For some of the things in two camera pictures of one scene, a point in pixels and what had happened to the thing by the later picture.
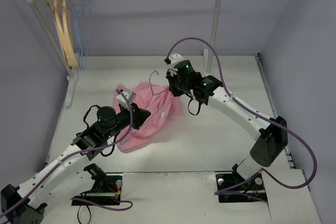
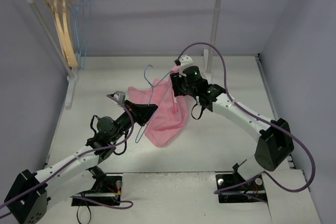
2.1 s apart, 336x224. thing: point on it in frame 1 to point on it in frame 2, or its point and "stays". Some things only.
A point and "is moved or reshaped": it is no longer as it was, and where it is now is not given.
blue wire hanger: x=126 y=140 to x=153 y=86
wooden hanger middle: x=69 y=53 stays
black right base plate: x=232 y=188 stays
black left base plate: x=106 y=191 stays
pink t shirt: x=163 y=106 is moved or reshaped
